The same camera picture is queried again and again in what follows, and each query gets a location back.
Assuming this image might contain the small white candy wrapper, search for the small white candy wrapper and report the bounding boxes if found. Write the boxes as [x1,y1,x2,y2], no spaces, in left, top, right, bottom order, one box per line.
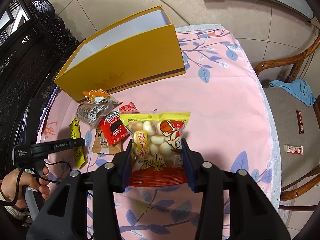
[284,145,303,155]

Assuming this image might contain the dark carved wooden furniture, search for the dark carved wooden furniture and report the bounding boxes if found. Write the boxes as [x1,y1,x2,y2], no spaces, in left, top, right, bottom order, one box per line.
[1,0,80,176]

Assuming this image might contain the yellow ball biscuit bag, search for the yellow ball biscuit bag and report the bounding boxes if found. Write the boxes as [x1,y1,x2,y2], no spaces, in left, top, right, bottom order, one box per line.
[120,112,190,187]

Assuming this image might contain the small red candy wrapper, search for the small red candy wrapper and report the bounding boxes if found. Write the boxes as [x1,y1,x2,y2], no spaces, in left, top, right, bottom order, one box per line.
[296,110,304,134]

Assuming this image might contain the yellow cardboard box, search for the yellow cardboard box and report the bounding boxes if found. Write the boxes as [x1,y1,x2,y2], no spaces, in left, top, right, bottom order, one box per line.
[54,5,185,102]

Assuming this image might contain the small orange snack packet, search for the small orange snack packet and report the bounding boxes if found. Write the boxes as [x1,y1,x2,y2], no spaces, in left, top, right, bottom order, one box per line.
[83,88,110,103]

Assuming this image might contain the black cable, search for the black cable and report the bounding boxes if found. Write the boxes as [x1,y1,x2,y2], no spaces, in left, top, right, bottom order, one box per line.
[0,159,73,207]

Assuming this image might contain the person left hand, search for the person left hand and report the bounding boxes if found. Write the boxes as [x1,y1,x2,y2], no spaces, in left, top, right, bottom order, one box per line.
[1,168,50,211]

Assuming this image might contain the wooden armchair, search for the wooden armchair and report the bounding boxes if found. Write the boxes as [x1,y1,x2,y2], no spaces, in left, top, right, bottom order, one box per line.
[253,24,320,212]

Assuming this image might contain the blue cloth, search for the blue cloth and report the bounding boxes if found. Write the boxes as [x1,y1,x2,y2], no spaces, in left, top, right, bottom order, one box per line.
[269,79,316,107]

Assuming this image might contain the red snack packet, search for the red snack packet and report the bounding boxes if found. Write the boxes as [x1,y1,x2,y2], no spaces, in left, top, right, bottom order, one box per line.
[98,102,137,145]

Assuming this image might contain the brown bread packet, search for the brown bread packet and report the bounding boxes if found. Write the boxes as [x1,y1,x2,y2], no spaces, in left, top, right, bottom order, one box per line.
[92,128,122,155]

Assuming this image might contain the yellow rice cracker bar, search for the yellow rice cracker bar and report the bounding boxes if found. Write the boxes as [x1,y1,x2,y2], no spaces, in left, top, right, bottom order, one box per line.
[69,118,87,169]

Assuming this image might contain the clear long snack tube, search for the clear long snack tube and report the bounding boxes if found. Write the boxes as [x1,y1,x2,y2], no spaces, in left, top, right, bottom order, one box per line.
[76,102,122,130]

